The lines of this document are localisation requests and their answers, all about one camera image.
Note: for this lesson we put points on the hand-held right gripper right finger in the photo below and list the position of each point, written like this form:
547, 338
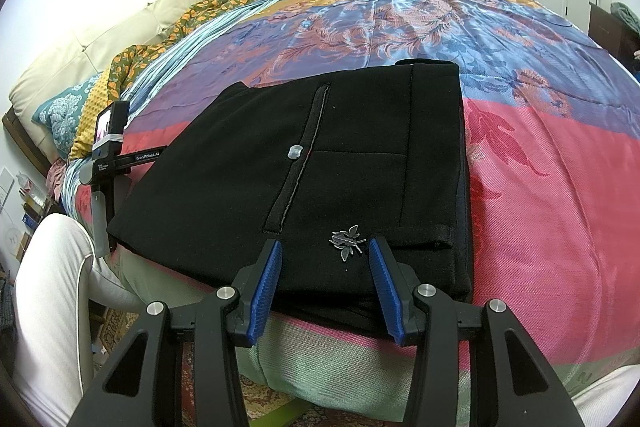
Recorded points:
387, 292

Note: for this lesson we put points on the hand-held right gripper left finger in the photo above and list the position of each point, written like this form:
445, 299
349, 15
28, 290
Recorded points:
265, 292

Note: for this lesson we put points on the black pants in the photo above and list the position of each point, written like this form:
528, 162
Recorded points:
360, 132

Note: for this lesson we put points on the person's left forearm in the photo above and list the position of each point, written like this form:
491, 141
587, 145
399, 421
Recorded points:
50, 307

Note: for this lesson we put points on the yellow dotted pillow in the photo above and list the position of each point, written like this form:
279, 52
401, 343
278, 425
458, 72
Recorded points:
97, 117

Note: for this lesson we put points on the teal patterned pillow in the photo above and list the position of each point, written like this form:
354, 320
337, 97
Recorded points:
65, 112

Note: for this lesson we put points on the pink cloth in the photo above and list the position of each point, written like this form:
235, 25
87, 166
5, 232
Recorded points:
60, 177

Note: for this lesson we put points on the light blue satin sheet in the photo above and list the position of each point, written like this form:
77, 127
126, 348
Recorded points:
165, 57

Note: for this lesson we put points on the cream upholstered headboard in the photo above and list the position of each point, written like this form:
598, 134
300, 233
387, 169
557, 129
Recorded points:
100, 32

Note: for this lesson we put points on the clear plastic bottle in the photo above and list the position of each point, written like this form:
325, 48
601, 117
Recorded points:
31, 188

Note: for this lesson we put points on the patterned rug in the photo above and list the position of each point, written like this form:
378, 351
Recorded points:
260, 404

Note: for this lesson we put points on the orange floral sheet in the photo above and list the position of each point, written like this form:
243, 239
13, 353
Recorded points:
200, 14

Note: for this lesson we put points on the colourful satin bedspread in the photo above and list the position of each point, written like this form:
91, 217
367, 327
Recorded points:
540, 207

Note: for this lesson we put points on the person's white clothing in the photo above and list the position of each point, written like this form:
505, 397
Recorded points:
610, 397

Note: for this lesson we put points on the dark wooden cabinet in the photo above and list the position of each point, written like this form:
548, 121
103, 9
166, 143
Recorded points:
602, 34

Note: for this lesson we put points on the white wall socket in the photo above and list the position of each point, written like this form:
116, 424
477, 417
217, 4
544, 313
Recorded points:
6, 187

